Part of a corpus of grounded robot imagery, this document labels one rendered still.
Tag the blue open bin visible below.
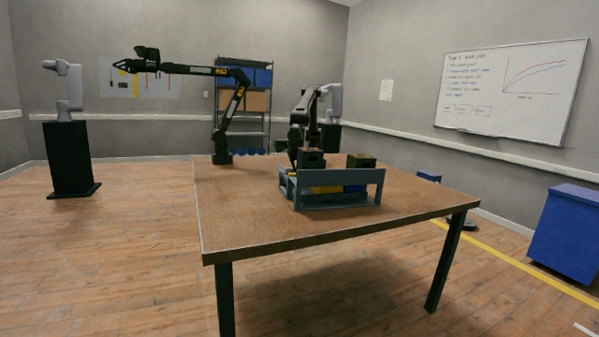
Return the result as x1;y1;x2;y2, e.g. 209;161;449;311
343;184;366;193

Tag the yellow open bin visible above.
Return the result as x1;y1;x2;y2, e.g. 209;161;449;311
309;185;343;194

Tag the olive green case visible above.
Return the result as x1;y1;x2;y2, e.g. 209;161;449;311
345;154;376;169

